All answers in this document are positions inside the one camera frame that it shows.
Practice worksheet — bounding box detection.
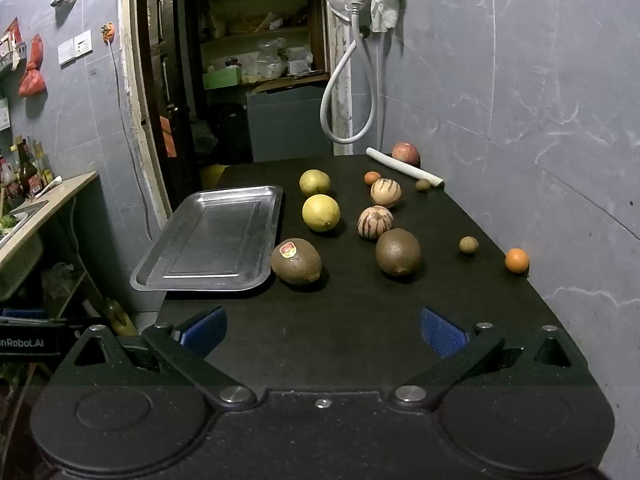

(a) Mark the yellowish bottle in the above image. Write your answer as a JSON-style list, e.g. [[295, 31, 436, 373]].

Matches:
[[102, 299, 139, 337]]

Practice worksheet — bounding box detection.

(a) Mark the yellow-green lemon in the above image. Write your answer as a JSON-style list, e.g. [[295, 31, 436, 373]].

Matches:
[[299, 169, 331, 197]]

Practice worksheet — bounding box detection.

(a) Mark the striped pepino melon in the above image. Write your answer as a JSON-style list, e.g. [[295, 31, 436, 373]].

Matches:
[[357, 206, 395, 240], [370, 178, 402, 209]]

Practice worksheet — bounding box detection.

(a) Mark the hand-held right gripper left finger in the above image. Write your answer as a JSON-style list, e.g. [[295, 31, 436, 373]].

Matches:
[[60, 305, 258, 408]]

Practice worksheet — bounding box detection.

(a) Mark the light kitchen counter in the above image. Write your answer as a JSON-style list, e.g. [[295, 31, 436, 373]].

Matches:
[[0, 171, 98, 266]]

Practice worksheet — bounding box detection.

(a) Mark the white wall switch panel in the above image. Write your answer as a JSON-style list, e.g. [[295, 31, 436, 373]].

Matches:
[[57, 30, 94, 66]]

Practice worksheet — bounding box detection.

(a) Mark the white hose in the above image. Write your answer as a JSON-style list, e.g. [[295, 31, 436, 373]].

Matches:
[[320, 12, 387, 144]]

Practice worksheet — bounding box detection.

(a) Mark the green box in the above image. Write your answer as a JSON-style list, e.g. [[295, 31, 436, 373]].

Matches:
[[202, 69, 242, 91]]

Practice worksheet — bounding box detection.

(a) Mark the yellow lemon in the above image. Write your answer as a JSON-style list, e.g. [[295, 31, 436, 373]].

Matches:
[[302, 194, 341, 233]]

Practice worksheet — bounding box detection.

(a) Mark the yellow jug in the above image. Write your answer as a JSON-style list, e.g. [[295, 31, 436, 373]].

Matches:
[[200, 164, 225, 189]]

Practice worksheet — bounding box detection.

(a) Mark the dark wooden door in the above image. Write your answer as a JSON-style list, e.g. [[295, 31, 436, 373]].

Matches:
[[145, 0, 201, 196]]

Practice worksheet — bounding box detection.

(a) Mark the white stick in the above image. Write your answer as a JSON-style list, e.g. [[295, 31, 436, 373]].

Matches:
[[366, 147, 445, 190]]

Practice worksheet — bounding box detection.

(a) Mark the red plastic bag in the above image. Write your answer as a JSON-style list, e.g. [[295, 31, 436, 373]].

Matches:
[[18, 35, 48, 97]]

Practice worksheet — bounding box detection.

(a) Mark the plain brown kiwi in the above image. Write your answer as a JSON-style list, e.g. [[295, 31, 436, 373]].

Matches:
[[375, 228, 422, 277]]

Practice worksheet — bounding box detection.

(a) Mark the red apple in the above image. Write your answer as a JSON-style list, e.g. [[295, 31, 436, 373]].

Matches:
[[391, 142, 421, 168]]

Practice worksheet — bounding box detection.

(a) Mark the grey cabinet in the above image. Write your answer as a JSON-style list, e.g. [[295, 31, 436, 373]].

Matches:
[[246, 85, 334, 163]]

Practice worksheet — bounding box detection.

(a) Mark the metal tray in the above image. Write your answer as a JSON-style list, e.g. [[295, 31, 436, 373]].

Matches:
[[130, 185, 284, 293]]

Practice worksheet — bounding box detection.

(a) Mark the white door frame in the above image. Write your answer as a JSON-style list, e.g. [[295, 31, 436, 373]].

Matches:
[[117, 0, 174, 223]]

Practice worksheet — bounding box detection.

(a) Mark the row of sauce bottles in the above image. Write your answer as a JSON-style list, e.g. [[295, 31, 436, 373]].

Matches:
[[0, 135, 56, 206]]

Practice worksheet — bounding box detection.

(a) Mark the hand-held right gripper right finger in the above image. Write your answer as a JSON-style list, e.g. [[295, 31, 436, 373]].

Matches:
[[387, 306, 591, 408]]

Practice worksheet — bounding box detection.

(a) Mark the kiwi with red sticker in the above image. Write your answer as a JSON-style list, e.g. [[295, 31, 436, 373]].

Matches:
[[270, 238, 323, 286]]

